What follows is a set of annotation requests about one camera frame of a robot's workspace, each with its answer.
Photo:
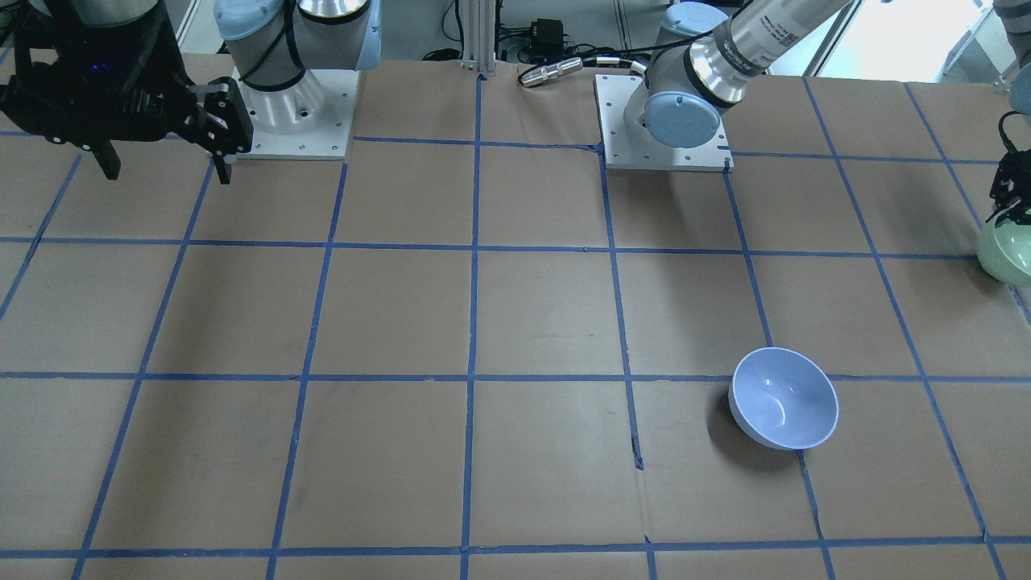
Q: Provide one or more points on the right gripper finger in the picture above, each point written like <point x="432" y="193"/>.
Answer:
<point x="223" y="170"/>
<point x="107" y="158"/>

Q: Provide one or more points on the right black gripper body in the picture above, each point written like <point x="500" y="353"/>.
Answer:
<point x="216" y="118"/>

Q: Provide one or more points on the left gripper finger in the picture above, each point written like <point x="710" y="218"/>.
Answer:
<point x="1000" y="213"/>

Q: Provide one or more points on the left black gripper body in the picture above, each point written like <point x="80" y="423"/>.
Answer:
<point x="1012" y="179"/>

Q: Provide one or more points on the green bowl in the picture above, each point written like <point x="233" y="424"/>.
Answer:
<point x="1003" y="250"/>

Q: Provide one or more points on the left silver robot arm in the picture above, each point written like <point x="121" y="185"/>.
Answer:
<point x="693" y="79"/>

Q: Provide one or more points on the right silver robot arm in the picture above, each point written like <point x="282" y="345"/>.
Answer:
<point x="272" y="40"/>

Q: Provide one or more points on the blue bowl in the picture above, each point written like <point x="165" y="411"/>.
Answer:
<point x="782" y="399"/>

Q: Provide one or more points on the black power adapter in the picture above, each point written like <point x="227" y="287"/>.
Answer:
<point x="546" y="35"/>

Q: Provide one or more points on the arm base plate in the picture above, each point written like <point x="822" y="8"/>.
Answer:
<point x="322" y="121"/>
<point x="620" y="145"/>

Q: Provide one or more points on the aluminium frame post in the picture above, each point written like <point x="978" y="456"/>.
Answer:
<point x="479" y="35"/>

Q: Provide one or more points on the silver cable connector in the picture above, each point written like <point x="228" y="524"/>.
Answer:
<point x="543" y="74"/>

